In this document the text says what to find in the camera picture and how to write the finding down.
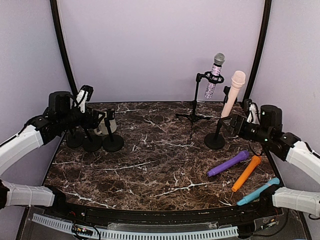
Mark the cream ceramic mug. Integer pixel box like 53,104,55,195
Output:
94,109,117,136

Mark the white slotted cable duct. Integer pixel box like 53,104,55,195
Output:
31,213,239,240

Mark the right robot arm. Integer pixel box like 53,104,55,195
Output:
218,104,320,219

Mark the purple toy microphone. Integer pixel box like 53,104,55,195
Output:
207,150,250,177

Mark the black left corner post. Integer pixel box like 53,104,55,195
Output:
49,0,78,96

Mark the black round-base purple mic stand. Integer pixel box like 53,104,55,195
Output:
102,109,124,153

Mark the black front frame rail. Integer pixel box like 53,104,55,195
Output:
24,194,296,231

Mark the pink toy microphone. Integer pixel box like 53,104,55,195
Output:
220,70,246,119

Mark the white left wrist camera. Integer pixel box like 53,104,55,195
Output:
74,85,94,113

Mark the black right corner post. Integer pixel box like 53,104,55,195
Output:
242,0,272,106

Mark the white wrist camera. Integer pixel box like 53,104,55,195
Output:
74,85,94,113
243,99,260,125

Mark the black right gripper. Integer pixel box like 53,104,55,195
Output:
220,113,272,145

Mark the black round-base orange mic stand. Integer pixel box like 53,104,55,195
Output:
66,129,85,149

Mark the black round-base pink mic stand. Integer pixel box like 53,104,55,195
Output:
204,119,226,150

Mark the silver glitter microphone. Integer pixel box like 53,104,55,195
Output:
204,52,225,99

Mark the black round-base blue mic stand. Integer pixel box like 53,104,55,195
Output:
82,128,103,152

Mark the orange toy microphone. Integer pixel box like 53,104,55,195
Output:
231,155,262,193

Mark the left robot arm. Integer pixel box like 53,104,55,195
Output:
0,85,103,218

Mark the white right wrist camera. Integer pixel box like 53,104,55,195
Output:
243,99,260,125

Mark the black tripod mic stand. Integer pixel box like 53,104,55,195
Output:
175,71,225,138

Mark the black corner post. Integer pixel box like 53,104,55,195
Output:
242,0,272,106
49,0,78,96

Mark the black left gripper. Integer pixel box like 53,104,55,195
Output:
58,104,105,131

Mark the blue toy microphone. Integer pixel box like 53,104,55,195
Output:
236,177,280,206

